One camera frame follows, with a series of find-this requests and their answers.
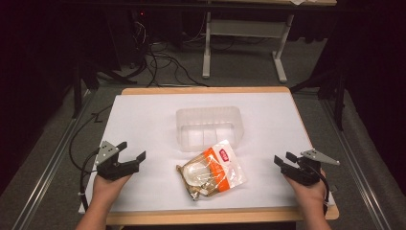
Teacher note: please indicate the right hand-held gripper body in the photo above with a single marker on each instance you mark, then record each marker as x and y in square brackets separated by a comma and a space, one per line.
[304, 174]

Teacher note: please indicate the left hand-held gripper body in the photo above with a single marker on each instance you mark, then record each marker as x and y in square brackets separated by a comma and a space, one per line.
[110, 169]

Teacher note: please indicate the person's right hand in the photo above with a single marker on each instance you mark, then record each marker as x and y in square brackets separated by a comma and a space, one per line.
[312, 193]

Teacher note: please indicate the person's left hand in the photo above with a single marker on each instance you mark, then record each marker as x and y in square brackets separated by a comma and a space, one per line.
[107, 190]

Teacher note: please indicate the white table mat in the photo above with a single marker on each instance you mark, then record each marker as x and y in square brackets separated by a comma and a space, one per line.
[153, 127]

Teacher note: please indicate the black metal stand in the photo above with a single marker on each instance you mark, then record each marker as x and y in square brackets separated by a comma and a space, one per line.
[77, 96]
[340, 105]

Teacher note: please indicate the orange and clear snack bag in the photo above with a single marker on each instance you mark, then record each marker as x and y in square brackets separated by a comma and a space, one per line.
[210, 172]

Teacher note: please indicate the clear plastic container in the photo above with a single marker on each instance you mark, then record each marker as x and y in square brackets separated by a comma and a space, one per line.
[209, 127]

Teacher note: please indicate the aluminium floor rail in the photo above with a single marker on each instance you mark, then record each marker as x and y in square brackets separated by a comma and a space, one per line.
[359, 180]
[47, 179]

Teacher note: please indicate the white table frame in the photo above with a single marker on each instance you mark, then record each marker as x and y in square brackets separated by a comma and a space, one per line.
[242, 28]

